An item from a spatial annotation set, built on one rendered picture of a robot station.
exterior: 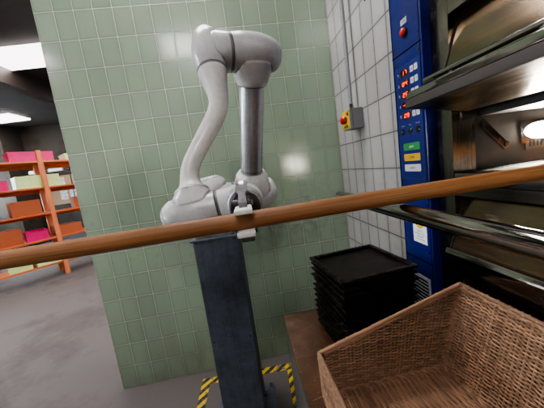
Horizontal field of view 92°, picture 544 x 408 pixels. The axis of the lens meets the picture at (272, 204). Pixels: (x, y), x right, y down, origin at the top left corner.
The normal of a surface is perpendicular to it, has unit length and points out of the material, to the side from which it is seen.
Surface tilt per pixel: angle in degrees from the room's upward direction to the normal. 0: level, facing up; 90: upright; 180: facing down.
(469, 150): 90
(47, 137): 90
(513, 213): 70
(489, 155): 90
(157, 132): 90
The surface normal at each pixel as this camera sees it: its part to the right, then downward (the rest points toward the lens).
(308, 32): 0.11, 0.12
